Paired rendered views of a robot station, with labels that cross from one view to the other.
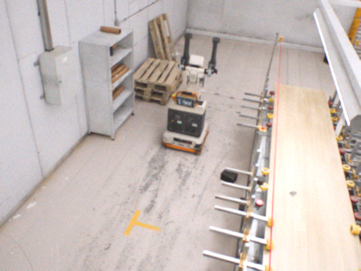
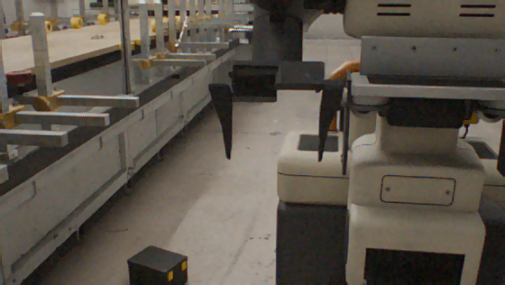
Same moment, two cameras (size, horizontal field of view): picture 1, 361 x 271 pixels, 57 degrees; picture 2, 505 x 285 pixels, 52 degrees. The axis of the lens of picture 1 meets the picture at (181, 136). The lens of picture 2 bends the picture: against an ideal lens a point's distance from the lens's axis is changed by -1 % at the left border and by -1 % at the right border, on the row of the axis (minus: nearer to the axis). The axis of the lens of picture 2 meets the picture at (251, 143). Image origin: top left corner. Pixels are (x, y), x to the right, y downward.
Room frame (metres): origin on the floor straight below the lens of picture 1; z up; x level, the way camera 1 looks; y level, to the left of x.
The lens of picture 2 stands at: (5.52, -0.49, 1.17)
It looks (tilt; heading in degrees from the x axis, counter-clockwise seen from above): 17 degrees down; 175
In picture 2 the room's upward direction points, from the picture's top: straight up
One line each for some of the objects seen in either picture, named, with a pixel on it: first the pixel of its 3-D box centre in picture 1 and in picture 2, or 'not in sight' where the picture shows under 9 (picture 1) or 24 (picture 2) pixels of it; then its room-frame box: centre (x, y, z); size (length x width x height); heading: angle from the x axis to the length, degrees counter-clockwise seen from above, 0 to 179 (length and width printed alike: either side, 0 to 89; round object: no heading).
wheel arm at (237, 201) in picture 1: (237, 201); (193, 45); (2.30, -0.59, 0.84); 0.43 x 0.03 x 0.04; 78
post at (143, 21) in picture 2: (254, 167); (145, 50); (2.81, -0.82, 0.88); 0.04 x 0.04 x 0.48; 78
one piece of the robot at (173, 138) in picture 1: (182, 140); not in sight; (4.14, -0.03, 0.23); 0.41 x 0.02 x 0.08; 77
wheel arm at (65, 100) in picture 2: (252, 127); (76, 101); (3.76, -0.95, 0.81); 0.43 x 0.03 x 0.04; 78
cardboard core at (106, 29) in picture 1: (110, 29); not in sight; (4.91, 1.18, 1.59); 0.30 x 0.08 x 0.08; 78
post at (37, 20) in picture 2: (260, 123); (44, 87); (3.78, -1.04, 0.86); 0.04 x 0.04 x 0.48; 78
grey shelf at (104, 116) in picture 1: (110, 83); not in sight; (4.80, 1.20, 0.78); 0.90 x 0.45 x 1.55; 168
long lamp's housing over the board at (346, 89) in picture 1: (333, 45); not in sight; (2.50, -1.09, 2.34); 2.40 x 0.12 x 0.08; 168
